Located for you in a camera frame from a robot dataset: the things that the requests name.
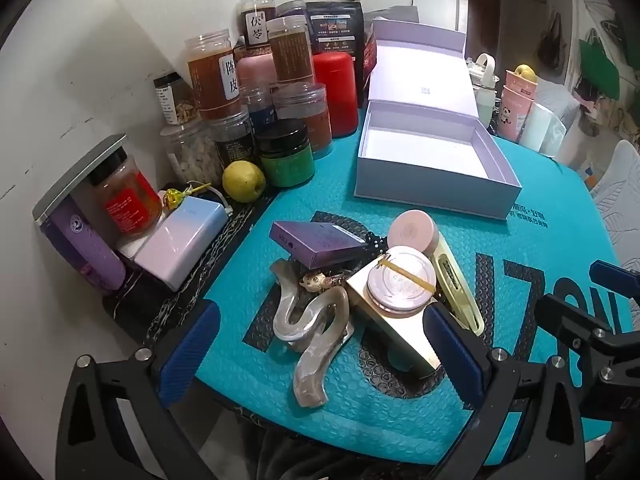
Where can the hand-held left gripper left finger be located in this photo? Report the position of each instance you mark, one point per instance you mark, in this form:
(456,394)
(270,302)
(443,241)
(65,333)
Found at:
(192,345)

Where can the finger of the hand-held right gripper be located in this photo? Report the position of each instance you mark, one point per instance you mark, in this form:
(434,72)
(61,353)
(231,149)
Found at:
(565,312)
(607,272)

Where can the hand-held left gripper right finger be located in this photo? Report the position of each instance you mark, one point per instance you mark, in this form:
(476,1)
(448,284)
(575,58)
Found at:
(450,350)

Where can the gold box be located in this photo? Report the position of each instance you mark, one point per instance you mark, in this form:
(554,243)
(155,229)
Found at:
(400,340)

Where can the cream hair clip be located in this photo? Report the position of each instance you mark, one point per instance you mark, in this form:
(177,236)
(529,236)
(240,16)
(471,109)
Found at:
(452,275)

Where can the round clear lid jar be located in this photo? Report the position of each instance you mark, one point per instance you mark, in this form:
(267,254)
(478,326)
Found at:
(400,275)

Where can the wavy marbled hair clip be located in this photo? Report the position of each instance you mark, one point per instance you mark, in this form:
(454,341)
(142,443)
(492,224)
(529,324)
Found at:
(315,360)

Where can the black polka dot scrunchie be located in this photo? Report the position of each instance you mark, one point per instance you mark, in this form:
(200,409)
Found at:
(376,249)

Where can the pink round compact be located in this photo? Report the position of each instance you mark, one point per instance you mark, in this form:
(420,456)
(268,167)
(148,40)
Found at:
(410,230)

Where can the clear star mouse hair clip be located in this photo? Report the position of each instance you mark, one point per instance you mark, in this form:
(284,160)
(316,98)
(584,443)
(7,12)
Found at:
(315,280)

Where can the small purple box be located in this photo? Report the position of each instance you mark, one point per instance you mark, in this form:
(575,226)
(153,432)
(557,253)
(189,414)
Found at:
(320,240)

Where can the lavender gift box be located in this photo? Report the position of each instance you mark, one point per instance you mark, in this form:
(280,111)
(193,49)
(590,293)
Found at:
(425,155)

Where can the white leaf pattern quilt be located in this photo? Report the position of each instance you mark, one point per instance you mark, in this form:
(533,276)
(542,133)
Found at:
(620,190)

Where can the white power bank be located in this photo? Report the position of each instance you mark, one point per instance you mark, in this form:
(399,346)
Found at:
(182,240)

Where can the purple bottle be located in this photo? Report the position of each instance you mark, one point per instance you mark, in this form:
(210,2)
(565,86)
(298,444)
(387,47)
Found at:
(85,250)

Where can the yellow lollipop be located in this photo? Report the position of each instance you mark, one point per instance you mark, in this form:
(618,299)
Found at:
(175,197)

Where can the white bag roll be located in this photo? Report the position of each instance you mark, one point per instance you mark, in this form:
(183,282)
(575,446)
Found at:
(555,132)

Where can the red label sauce jar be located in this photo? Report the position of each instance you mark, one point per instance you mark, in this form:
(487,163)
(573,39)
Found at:
(127,200)

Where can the white paper roll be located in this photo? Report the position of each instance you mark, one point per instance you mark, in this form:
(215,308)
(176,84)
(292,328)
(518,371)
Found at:
(535,127)

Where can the yellow green apple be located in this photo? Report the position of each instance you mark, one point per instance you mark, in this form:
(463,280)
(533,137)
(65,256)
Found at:
(526,72)
(243,181)

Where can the pink panda paper cup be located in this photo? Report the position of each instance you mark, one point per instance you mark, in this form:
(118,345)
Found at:
(512,120)

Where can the teal bubble mailer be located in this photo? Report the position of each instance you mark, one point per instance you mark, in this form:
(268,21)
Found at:
(310,195)

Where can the clear jar white slices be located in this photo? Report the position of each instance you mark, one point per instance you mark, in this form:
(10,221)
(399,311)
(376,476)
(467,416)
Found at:
(192,152)

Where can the clear jar dark contents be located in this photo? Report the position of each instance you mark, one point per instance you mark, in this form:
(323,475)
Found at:
(234,142)

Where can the green tote bag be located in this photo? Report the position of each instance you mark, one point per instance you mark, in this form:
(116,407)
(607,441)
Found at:
(600,65)

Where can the green jar black lid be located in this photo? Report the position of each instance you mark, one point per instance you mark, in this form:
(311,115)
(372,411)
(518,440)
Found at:
(287,157)

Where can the dark hanging bag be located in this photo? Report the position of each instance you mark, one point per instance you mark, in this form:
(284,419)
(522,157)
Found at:
(550,42)

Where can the small black lid jar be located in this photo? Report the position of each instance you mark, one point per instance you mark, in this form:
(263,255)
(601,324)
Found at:
(172,102)

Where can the clear jar blue contents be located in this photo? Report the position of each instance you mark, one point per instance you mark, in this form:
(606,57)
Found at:
(257,110)

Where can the orange contents jar white label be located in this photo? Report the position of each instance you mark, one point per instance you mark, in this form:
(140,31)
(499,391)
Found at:
(212,77)

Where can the red canister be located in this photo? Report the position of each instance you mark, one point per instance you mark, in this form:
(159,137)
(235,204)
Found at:
(336,95)

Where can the pink bottle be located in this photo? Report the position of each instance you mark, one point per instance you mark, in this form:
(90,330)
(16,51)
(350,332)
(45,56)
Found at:
(256,72)

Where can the red packet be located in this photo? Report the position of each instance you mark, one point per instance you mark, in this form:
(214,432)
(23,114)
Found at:
(369,57)

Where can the brown contents clear jar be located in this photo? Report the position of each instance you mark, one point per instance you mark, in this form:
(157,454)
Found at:
(290,50)

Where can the dark contents jar white label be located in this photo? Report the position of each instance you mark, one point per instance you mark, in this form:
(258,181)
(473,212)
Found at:
(257,20)

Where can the black pouch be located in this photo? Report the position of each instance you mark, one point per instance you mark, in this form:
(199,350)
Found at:
(335,27)

